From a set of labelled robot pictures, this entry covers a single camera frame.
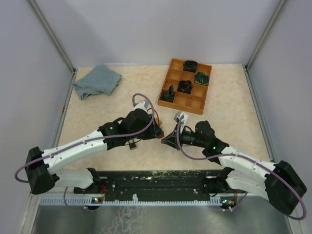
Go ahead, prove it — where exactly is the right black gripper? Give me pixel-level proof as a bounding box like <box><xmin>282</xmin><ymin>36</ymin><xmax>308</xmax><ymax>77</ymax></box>
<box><xmin>161</xmin><ymin>123</ymin><xmax>207</xmax><ymax>150</ymax></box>

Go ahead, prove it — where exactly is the wooden compartment tray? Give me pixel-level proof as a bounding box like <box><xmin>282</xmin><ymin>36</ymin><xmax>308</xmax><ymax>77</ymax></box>
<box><xmin>157</xmin><ymin>58</ymin><xmax>213</xmax><ymax>115</ymax></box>

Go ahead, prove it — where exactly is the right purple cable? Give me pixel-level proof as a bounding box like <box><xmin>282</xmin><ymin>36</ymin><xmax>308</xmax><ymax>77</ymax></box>
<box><xmin>176</xmin><ymin>117</ymin><xmax>308</xmax><ymax>221</ymax></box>

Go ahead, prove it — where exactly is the black cable lock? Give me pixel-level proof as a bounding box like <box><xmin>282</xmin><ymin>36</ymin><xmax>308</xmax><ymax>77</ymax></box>
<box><xmin>128</xmin><ymin>139</ymin><xmax>137</xmax><ymax>150</ymax></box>

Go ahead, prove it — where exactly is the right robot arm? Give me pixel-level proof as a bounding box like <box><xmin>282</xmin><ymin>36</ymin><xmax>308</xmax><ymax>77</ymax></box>
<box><xmin>161</xmin><ymin>121</ymin><xmax>307</xmax><ymax>219</ymax></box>

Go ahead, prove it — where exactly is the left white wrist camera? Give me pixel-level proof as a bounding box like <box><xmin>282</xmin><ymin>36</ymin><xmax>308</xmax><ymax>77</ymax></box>
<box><xmin>133</xmin><ymin>99</ymin><xmax>150</xmax><ymax>112</ymax></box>

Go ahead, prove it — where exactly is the purple cable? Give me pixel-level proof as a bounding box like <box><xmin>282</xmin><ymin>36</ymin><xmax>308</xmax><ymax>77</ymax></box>
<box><xmin>14</xmin><ymin>93</ymin><xmax>156</xmax><ymax>213</ymax></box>
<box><xmin>176</xmin><ymin>117</ymin><xmax>308</xmax><ymax>221</ymax></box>

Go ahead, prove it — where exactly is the blue folded cloth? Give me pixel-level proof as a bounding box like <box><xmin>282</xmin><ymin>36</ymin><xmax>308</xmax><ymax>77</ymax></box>
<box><xmin>73</xmin><ymin>64</ymin><xmax>122</xmax><ymax>100</ymax></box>

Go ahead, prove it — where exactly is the green yellow coiled strap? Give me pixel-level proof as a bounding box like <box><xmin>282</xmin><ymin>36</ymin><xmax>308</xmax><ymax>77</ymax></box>
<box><xmin>194</xmin><ymin>71</ymin><xmax>210</xmax><ymax>86</ymax></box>

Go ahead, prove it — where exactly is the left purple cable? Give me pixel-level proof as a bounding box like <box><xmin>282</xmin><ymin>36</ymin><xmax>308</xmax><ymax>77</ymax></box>
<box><xmin>14</xmin><ymin>93</ymin><xmax>156</xmax><ymax>213</ymax></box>

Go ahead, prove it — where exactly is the dark crumpled strap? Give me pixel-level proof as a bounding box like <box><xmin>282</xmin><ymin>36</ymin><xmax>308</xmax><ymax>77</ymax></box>
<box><xmin>160</xmin><ymin>84</ymin><xmax>176</xmax><ymax>102</ymax></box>

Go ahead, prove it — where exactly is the black red coiled strap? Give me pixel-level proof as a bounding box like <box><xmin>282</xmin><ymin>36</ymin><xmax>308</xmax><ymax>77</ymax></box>
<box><xmin>177</xmin><ymin>80</ymin><xmax>194</xmax><ymax>94</ymax></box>

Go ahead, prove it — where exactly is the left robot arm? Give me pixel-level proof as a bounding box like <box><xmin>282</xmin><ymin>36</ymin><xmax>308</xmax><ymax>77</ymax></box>
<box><xmin>25</xmin><ymin>109</ymin><xmax>164</xmax><ymax>195</ymax></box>

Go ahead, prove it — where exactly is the white toothed cable duct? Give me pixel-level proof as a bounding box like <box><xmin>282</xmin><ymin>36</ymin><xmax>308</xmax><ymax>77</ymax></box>
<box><xmin>39</xmin><ymin>194</ymin><xmax>234</xmax><ymax>207</ymax></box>

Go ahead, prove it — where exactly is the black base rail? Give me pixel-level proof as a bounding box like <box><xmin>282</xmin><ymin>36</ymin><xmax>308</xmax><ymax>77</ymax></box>
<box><xmin>74</xmin><ymin>170</ymin><xmax>235</xmax><ymax>194</ymax></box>

